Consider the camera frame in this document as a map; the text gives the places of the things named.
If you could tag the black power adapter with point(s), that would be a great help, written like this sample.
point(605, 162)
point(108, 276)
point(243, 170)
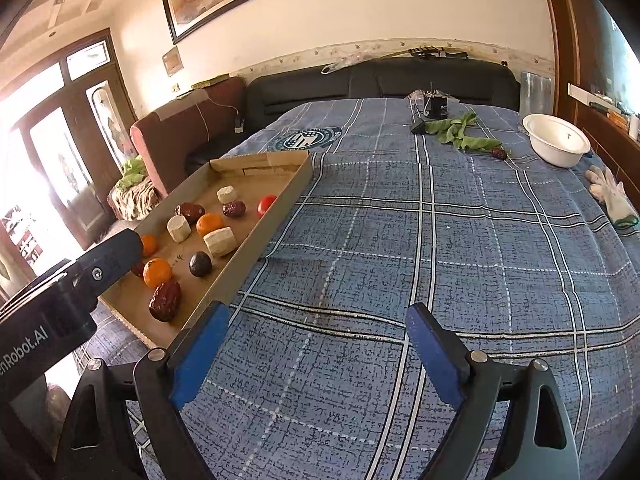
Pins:
point(416, 126)

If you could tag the shallow cardboard box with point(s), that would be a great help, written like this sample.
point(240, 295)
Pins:
point(250, 255)

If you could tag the brown fringed blanket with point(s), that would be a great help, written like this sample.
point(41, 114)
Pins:
point(132, 200)

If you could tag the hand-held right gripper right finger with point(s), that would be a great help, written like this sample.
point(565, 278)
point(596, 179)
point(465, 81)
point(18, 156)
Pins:
point(437, 355)

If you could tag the black leather sofa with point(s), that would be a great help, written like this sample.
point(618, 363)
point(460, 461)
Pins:
point(310, 85)

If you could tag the blue plaid tablecloth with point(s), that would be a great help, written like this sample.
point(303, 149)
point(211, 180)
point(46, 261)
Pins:
point(425, 260)

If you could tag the green leafy vegetable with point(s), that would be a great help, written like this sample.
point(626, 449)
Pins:
point(475, 144)
point(442, 127)

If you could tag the red tomato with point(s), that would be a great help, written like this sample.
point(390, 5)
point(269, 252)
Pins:
point(266, 204)

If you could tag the black cylindrical device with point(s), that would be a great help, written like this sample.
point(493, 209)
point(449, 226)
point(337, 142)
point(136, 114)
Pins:
point(436, 106)

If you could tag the brown wooden cabinet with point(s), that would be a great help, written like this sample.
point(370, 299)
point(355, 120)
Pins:
point(580, 35)

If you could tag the green cloth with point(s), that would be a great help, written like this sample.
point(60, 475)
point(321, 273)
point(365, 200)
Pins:
point(132, 170)

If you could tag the small dark red date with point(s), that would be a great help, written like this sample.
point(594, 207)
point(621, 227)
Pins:
point(137, 269)

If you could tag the small wall frame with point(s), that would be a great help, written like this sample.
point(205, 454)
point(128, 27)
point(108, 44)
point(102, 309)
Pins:
point(172, 62)

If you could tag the clear plastic container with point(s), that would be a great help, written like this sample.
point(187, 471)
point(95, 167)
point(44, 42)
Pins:
point(537, 92)

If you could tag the large beige cylindrical chunk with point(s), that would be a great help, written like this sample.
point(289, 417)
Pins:
point(220, 241)

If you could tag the brown armchair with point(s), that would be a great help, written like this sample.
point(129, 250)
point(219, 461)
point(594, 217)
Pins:
point(170, 135)

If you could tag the white glove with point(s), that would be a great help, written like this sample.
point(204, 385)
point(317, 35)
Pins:
point(612, 197)

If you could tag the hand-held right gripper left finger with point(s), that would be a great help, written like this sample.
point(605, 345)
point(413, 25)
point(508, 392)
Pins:
point(197, 360)

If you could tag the wooden glass door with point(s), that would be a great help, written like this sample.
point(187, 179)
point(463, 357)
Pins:
point(75, 125)

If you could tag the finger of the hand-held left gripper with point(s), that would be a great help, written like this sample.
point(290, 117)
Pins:
point(110, 262)

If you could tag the orange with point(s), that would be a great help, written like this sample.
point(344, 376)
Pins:
point(150, 246)
point(210, 224)
point(156, 273)

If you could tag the white bowl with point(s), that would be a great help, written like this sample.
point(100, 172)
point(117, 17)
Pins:
point(555, 140)

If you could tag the small beige cylindrical chunk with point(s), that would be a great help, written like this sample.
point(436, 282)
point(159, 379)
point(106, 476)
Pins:
point(226, 194)

